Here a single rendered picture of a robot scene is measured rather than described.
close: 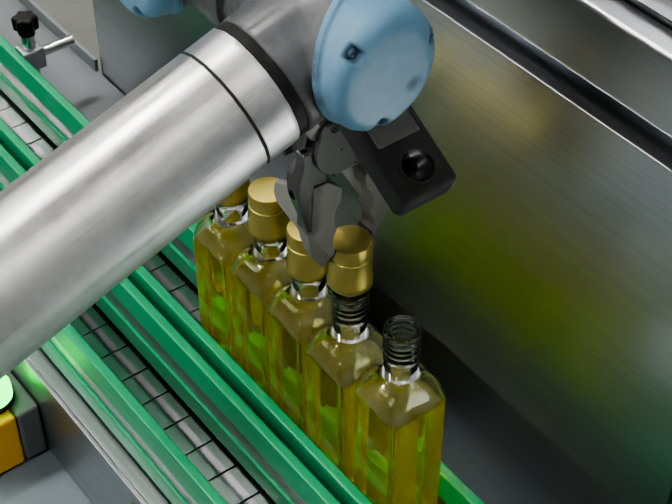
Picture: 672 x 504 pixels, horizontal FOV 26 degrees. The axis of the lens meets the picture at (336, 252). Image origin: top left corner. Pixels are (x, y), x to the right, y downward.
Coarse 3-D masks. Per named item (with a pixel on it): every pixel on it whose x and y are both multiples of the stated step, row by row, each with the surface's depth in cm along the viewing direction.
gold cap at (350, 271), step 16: (336, 240) 110; (352, 240) 110; (368, 240) 110; (336, 256) 109; (352, 256) 109; (368, 256) 110; (336, 272) 110; (352, 272) 110; (368, 272) 111; (336, 288) 111; (352, 288) 111; (368, 288) 112
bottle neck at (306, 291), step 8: (296, 280) 118; (320, 280) 118; (296, 288) 119; (304, 288) 118; (312, 288) 118; (320, 288) 119; (296, 296) 119; (304, 296) 119; (312, 296) 119; (320, 296) 119
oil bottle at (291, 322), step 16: (288, 288) 121; (272, 304) 121; (288, 304) 120; (304, 304) 119; (320, 304) 119; (272, 320) 122; (288, 320) 120; (304, 320) 119; (320, 320) 119; (272, 336) 123; (288, 336) 120; (304, 336) 119; (272, 352) 125; (288, 352) 122; (304, 352) 120; (272, 368) 126; (288, 368) 123; (304, 368) 121; (272, 384) 128; (288, 384) 125; (304, 384) 123; (288, 400) 126; (304, 400) 124; (288, 416) 128; (304, 416) 126; (304, 432) 127
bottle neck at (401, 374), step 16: (400, 320) 111; (416, 320) 111; (384, 336) 110; (400, 336) 112; (416, 336) 110; (384, 352) 111; (400, 352) 110; (416, 352) 111; (384, 368) 112; (400, 368) 111; (416, 368) 112; (400, 384) 112
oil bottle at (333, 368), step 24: (312, 336) 118; (312, 360) 118; (336, 360) 115; (360, 360) 116; (312, 384) 120; (336, 384) 116; (312, 408) 122; (336, 408) 118; (312, 432) 124; (336, 432) 120; (336, 456) 122
